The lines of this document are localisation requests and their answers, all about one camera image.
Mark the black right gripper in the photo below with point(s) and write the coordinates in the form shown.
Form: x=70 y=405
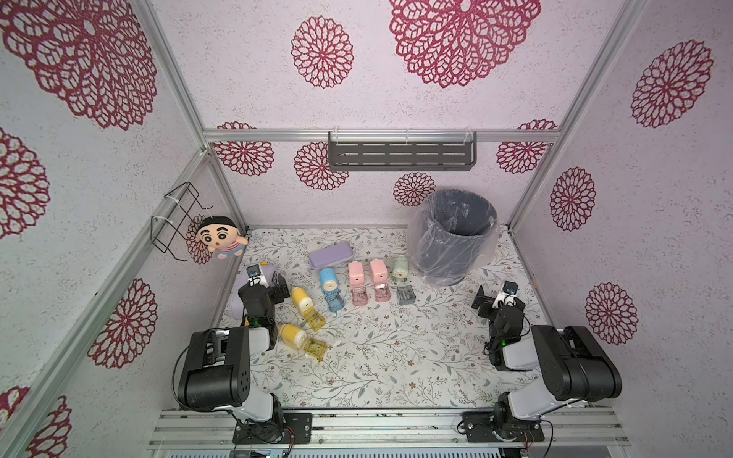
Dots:
x=487 y=303

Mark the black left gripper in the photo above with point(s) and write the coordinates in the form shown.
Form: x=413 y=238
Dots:
x=274 y=290

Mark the yellow pencil sharpener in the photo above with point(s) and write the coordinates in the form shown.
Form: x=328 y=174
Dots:
x=293 y=336
x=302 y=300

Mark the blue pencil sharpener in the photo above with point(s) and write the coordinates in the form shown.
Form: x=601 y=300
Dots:
x=328 y=279

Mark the blue sharpener shavings tray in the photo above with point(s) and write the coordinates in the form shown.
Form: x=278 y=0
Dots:
x=335 y=301

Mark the clear sharpener shavings tray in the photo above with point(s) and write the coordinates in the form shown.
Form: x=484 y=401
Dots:
x=405 y=295

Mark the pink pencil sharpener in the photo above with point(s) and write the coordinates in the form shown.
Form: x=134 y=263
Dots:
x=379 y=272
x=356 y=274

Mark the green pencil sharpener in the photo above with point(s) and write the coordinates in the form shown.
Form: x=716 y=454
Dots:
x=400 y=269

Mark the pink sharpener shavings tray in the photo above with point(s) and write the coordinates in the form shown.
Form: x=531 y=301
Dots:
x=382 y=293

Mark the yellow sharpener shavings tray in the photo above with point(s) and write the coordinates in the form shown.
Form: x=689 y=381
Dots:
x=315 y=320

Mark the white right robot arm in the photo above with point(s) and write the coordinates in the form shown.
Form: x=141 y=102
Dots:
x=571 y=363

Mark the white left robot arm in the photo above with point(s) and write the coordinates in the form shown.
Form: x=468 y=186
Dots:
x=216 y=365

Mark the purple pencil case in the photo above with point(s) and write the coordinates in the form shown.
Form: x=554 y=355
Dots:
x=331 y=256

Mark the purple tissue box holder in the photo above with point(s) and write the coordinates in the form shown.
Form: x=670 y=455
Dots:
x=236 y=304

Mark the Shin-chan plush doll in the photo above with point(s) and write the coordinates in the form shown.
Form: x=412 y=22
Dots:
x=221 y=237

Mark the grey trash bin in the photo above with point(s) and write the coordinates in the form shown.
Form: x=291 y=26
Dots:
x=458 y=235

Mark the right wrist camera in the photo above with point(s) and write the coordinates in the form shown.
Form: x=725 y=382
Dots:
x=508 y=297

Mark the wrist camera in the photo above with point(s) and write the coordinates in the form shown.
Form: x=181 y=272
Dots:
x=257 y=274
x=508 y=297

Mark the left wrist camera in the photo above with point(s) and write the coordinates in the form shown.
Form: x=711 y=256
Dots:
x=257 y=274

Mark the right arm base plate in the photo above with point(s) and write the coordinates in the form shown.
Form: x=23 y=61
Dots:
x=485 y=426

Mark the black wire wall basket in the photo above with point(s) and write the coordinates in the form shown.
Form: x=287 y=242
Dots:
x=165 y=229

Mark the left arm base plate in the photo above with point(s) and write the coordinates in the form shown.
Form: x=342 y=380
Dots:
x=289 y=428

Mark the grey wall shelf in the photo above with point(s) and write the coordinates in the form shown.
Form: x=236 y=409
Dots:
x=401 y=152

